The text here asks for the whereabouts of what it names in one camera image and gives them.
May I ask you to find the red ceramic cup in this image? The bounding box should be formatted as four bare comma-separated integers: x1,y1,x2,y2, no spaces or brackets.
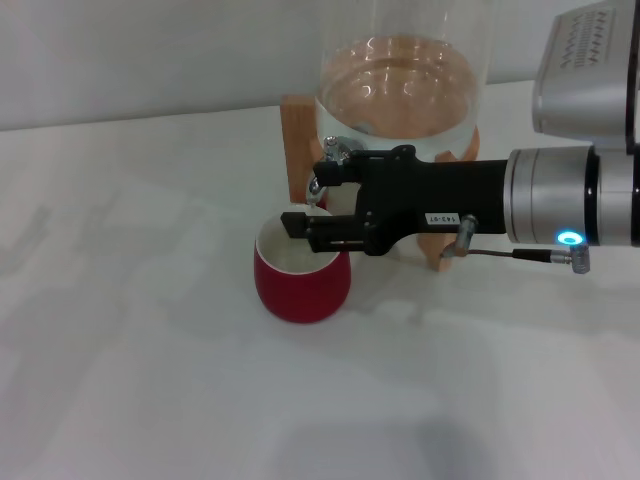
253,199,353,325

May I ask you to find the wooden dispenser stand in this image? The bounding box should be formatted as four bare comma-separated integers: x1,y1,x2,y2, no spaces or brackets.
279,94,481,275

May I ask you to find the glass water dispenser jar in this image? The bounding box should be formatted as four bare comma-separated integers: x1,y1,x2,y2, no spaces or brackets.
313,0,490,169

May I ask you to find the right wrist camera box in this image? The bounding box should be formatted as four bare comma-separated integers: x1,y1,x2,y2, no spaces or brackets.
531,5,640,152

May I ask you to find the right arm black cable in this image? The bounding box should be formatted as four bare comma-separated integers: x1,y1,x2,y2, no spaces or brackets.
438,213,594,276

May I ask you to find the chrome faucet tap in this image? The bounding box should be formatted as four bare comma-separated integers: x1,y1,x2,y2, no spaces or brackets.
305,134,370,209

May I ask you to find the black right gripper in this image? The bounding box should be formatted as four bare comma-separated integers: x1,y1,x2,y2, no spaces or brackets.
280,144,510,258

